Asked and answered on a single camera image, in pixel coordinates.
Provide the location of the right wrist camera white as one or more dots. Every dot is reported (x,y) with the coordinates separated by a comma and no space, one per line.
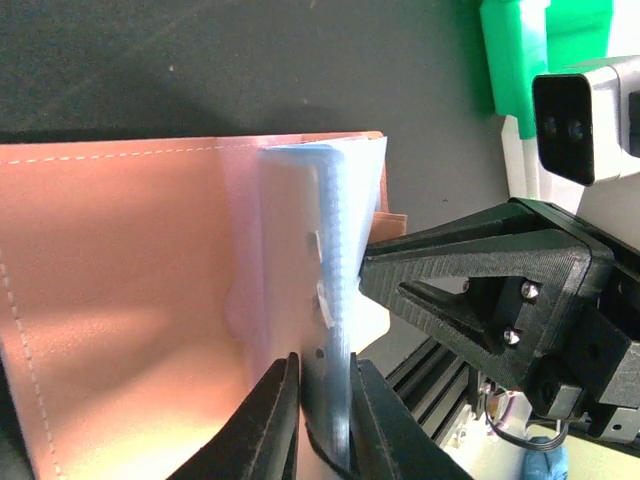
(587,120)

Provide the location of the blue folded umbrella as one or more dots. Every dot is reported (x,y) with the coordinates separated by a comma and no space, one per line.
(551,465)

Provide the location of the pink leather card holder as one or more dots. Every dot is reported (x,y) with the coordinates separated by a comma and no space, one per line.
(147,285)

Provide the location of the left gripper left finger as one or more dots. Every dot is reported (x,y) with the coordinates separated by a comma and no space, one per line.
(260,440)

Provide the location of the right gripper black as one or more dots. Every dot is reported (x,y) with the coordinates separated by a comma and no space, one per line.
(508,290)

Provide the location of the clear white plastic bin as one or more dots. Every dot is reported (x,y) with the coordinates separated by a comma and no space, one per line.
(615,199)

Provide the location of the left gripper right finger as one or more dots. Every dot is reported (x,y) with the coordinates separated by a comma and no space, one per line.
(388,442)

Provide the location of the black aluminium rail front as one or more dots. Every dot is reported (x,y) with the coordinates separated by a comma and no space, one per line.
(434,384)

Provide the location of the green bin middle compartment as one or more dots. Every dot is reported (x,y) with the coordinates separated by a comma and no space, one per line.
(524,39)

